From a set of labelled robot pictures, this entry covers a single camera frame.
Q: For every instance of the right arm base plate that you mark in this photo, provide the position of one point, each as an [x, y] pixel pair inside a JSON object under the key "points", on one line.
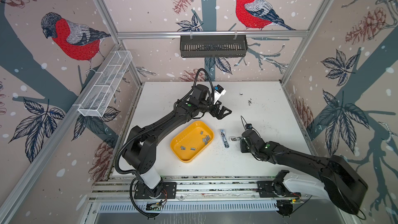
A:
{"points": [[271, 189]]}

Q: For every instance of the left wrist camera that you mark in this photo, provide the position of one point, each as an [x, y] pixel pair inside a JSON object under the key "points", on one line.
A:
{"points": [[218, 92]]}

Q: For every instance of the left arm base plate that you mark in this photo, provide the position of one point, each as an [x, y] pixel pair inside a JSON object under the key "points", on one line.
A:
{"points": [[164, 190]]}

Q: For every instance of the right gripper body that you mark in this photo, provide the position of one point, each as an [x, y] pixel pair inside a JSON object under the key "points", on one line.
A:
{"points": [[244, 146]]}

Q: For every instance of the white wire mesh shelf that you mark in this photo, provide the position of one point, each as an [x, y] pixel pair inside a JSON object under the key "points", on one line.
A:
{"points": [[100, 95]]}

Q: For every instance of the yellow plastic tray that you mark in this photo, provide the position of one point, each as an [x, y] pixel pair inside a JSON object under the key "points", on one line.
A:
{"points": [[188, 144]]}

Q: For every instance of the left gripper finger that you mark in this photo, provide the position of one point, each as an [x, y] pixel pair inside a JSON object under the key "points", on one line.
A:
{"points": [[220, 116], [225, 111]]}

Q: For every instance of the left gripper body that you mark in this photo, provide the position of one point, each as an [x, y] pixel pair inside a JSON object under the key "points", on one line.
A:
{"points": [[213, 109]]}

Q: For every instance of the aluminium mounting rail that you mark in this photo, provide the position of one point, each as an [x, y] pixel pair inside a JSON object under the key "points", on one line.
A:
{"points": [[213, 188]]}

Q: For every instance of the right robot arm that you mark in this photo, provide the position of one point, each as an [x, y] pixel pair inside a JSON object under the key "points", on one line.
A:
{"points": [[331, 178]]}

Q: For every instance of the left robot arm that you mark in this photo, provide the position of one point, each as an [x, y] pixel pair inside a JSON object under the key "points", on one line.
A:
{"points": [[138, 154]]}

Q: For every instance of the black wall basket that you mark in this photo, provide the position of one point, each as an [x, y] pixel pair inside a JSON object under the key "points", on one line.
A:
{"points": [[213, 46]]}

